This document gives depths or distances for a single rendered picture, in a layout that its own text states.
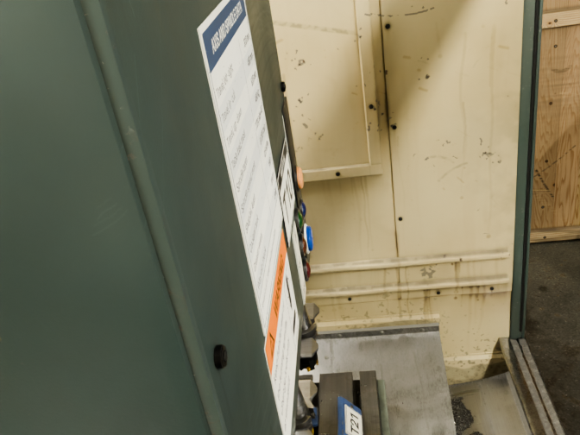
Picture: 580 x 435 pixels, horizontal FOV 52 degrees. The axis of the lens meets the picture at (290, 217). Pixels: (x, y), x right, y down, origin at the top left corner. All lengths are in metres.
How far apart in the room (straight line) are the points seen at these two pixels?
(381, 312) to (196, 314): 1.44
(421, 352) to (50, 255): 1.51
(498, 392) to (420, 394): 0.27
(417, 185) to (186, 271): 1.26
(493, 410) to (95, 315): 1.61
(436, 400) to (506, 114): 0.74
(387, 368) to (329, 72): 0.81
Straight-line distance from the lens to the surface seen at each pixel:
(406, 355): 1.70
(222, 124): 0.34
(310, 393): 1.08
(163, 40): 0.26
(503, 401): 1.81
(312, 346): 1.16
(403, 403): 1.66
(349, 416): 1.40
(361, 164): 1.44
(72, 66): 0.21
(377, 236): 1.55
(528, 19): 1.40
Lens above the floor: 1.98
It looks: 29 degrees down
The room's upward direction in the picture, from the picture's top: 10 degrees counter-clockwise
